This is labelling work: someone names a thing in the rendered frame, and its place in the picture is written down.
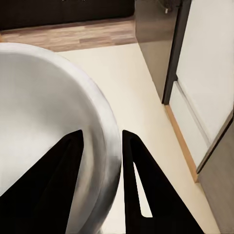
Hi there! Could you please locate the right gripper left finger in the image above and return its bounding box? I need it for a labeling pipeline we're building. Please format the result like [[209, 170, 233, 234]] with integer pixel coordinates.
[[0, 130, 84, 234]]

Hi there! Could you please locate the coffee cup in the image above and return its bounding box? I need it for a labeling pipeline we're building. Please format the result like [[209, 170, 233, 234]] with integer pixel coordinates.
[[0, 42, 122, 234]]

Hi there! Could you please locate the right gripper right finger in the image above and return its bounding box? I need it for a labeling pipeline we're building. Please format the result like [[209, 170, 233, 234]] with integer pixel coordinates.
[[122, 130, 204, 234]]

